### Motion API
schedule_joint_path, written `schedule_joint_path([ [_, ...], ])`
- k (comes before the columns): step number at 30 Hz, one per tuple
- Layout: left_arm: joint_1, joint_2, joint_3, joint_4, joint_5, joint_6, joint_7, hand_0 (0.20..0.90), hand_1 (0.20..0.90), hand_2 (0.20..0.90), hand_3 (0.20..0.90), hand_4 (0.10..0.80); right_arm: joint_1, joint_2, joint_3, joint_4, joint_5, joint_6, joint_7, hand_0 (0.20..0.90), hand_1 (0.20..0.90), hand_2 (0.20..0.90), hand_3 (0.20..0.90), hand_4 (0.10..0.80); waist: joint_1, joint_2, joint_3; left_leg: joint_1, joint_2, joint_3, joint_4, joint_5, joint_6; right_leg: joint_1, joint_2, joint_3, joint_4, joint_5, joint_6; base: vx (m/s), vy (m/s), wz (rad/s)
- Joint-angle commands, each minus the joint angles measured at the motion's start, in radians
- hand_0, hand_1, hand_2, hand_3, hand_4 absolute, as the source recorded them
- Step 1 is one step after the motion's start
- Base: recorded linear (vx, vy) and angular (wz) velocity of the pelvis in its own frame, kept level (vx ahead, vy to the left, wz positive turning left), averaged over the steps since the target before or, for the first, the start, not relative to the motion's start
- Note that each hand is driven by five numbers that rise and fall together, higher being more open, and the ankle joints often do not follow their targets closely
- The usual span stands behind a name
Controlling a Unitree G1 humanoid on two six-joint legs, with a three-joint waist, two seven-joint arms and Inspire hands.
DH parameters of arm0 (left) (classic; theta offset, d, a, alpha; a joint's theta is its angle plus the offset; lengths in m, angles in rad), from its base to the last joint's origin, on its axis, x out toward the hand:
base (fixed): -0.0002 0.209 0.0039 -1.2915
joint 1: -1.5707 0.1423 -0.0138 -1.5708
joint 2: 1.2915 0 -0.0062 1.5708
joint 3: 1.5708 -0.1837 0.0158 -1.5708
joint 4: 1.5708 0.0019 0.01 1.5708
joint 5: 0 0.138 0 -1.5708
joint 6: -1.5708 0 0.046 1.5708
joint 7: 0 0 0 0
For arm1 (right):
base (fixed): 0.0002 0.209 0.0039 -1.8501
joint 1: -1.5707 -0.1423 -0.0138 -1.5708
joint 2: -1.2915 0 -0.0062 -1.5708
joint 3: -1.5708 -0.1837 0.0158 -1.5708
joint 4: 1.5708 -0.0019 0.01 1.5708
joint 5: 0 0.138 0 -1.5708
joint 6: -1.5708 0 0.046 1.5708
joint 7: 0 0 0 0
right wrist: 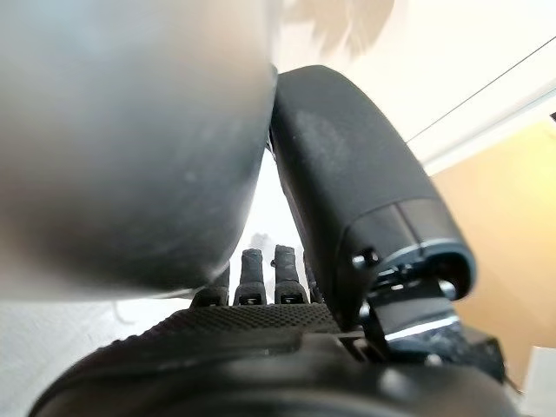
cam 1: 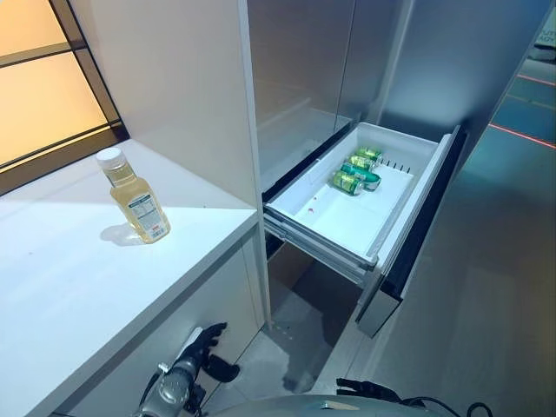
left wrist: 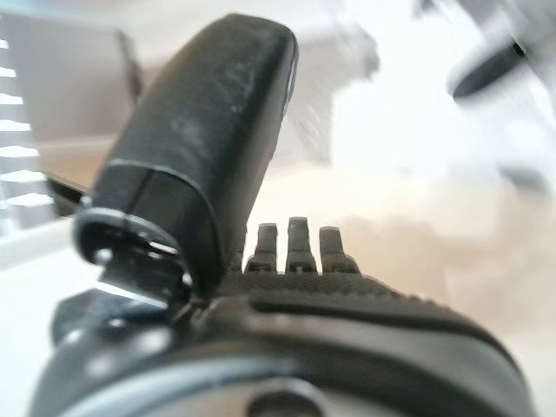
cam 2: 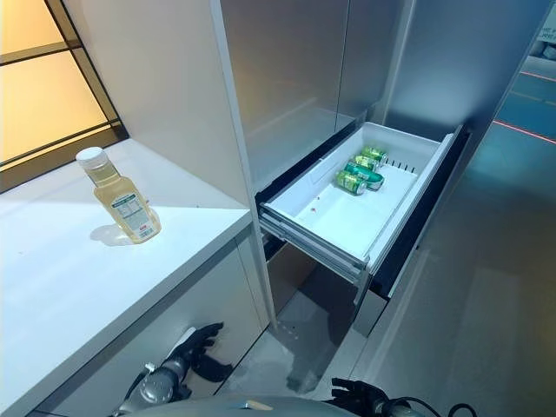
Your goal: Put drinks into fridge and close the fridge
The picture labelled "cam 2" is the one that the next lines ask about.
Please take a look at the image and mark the white fridge drawer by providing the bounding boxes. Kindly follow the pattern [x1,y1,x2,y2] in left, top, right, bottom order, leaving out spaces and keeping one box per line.
[255,122,473,301]

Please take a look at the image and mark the grey robot torso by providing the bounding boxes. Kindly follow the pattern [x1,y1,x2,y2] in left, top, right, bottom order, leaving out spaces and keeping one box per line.
[125,393,418,417]

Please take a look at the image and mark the black framed frosted window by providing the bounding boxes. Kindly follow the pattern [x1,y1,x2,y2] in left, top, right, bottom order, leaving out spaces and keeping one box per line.
[0,0,131,195]

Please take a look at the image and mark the white counter cabinet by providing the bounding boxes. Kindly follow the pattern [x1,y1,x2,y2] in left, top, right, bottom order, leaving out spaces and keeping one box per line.
[0,137,273,417]

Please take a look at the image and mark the green drink can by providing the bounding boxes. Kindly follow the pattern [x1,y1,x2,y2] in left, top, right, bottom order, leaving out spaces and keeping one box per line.
[360,146,389,167]
[334,169,368,195]
[345,155,387,191]

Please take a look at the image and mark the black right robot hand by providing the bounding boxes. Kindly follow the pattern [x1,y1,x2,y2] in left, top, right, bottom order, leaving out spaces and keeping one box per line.
[330,377,389,414]

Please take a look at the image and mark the stainless steel fridge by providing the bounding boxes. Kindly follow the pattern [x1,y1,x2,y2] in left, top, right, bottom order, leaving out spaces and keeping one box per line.
[209,0,553,348]

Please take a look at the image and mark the yellow juice bottle white cap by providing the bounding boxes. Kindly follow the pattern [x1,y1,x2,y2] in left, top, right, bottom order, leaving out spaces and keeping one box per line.
[76,147,162,244]

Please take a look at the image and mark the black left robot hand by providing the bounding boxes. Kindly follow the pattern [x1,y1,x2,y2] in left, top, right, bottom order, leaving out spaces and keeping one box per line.
[173,321,235,385]

